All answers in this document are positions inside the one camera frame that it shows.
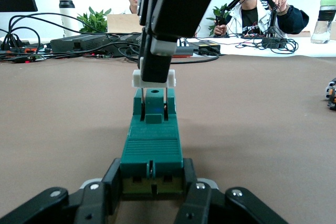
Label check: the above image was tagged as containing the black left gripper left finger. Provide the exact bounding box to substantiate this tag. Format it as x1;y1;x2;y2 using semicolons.
0;157;123;224

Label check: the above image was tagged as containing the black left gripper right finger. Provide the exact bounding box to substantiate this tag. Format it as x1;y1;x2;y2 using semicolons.
173;157;289;224

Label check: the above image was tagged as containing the green terminal block rail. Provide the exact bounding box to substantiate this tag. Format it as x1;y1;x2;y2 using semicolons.
119;68;184;200

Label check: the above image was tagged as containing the glasses man right hand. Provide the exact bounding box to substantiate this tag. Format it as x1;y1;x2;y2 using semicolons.
214;23;228;36

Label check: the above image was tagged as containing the glasses man left hand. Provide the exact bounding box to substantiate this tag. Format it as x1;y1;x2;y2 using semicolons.
272;0;289;15

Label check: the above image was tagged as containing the cardboard box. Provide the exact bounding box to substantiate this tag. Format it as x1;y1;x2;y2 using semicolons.
107;13;142;34

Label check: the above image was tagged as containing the green potted plant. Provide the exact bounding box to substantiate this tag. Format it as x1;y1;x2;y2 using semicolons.
77;6;112;34
206;3;237;37

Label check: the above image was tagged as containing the grey red usb hub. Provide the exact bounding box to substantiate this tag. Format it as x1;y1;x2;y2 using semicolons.
172;45;195;59

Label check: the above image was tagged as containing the black power adapter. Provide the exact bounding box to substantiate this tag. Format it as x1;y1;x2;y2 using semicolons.
188;40;222;55

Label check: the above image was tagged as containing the man wearing glasses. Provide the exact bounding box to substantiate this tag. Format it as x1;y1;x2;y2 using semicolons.
214;0;310;38

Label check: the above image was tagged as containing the black flat equipment box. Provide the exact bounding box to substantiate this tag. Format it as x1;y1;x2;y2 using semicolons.
50;33;144;58

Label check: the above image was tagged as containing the brown paper table cover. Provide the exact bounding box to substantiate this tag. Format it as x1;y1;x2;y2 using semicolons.
0;53;336;224

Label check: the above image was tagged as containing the white bottle black lid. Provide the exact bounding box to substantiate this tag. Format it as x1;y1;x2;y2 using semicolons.
59;0;79;38

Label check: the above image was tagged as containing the orange black connector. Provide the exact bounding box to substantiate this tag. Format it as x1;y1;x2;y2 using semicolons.
7;46;38;54

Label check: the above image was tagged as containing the glass bottle green cap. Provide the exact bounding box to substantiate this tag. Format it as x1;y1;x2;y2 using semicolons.
311;0;336;44

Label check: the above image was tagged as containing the black adapter cable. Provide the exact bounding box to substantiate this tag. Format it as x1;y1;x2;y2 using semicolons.
167;50;220;65

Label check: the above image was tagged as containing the black looping desk cable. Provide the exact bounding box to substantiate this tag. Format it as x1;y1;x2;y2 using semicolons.
7;12;86;60

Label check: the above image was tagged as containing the black cable tangle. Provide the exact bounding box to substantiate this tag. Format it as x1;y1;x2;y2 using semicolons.
235;34;299;55

